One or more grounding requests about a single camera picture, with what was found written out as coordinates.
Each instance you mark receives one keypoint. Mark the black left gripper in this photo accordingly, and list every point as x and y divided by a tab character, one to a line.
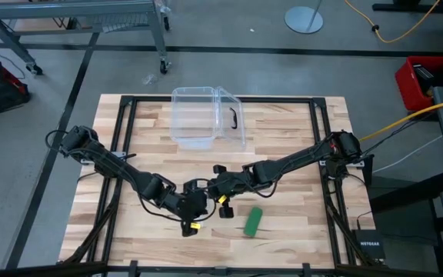
192	205

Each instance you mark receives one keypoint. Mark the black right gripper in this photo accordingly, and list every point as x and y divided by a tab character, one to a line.
229	184

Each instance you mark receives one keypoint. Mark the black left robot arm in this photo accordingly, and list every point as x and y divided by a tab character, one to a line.
121	167

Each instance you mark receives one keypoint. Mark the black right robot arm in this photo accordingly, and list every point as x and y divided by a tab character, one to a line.
302	155

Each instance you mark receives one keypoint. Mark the clear plastic storage container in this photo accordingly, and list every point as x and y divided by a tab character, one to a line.
192	115

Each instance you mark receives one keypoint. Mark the crumpled clear plastic scrap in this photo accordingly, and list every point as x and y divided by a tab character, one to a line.
149	79

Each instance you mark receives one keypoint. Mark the round grey base stand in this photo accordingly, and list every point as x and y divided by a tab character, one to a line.
302	19

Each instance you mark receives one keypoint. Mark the red plastic bin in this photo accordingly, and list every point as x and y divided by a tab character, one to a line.
408	84

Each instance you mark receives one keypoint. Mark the black box with label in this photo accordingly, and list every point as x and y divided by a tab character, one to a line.
423	77

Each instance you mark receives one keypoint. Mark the grey metal cart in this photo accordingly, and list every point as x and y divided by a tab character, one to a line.
71	7

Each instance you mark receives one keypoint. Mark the black stand base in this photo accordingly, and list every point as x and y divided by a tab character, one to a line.
398	6

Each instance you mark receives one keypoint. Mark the black Netgear network switch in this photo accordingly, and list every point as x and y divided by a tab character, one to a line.
369	244

